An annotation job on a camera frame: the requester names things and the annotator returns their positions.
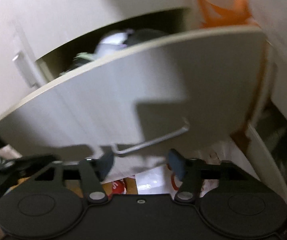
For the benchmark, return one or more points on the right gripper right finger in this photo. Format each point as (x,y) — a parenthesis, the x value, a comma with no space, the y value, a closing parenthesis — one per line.
(189,172)

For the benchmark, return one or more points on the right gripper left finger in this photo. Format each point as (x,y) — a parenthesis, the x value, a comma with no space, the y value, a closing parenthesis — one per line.
(92,173)

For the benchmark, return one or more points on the white wooden drawer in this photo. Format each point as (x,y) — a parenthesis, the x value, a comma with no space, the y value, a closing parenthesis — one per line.
(186,91)

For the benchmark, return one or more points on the red printed package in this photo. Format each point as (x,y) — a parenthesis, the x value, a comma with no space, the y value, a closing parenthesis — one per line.
(118,187)

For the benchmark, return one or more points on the white EOS plastic bag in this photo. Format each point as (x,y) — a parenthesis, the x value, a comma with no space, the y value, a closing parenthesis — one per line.
(161,179)

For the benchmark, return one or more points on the white plastic shelf rack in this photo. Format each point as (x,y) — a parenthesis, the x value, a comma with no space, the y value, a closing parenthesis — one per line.
(267,150)

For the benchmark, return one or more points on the green yarn ball left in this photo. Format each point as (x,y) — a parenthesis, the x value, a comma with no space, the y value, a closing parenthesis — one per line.
(83,58)

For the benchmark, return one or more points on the white plastic bottle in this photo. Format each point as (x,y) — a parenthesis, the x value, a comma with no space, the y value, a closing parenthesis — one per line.
(111,42)

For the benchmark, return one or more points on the dark yarn ball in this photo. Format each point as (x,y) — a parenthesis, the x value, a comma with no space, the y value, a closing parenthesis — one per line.
(143,35)

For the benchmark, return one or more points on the orange fabric bag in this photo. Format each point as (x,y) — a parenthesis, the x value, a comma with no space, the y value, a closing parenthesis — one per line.
(222,13)

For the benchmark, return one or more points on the white cabinet with drawers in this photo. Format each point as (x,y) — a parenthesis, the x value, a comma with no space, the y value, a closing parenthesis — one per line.
(36,27)

